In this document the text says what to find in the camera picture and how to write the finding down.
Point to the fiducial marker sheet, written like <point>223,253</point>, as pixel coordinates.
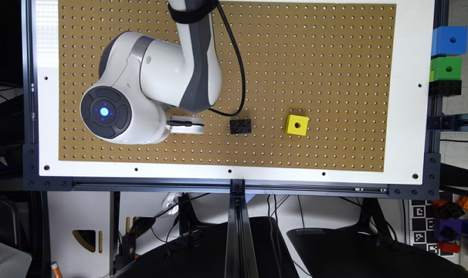
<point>421,227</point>

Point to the green cube block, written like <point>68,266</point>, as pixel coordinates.
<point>445,68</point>

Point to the black monitor right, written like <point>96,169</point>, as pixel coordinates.
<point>335,253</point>

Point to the brown pegboard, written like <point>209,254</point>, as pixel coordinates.
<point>329,62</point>

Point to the blue cube block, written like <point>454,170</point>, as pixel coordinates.
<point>449,41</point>

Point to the dark aluminium table frame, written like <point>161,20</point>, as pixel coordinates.
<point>43,170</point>

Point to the red small block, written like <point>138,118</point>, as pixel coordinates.
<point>448,247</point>

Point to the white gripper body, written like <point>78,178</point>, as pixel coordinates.
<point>186,125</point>

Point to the black block on rail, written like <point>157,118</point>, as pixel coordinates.
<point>445,88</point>

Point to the yellow cube block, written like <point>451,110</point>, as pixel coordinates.
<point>296,125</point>

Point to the purple block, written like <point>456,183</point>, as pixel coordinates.
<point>447,229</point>

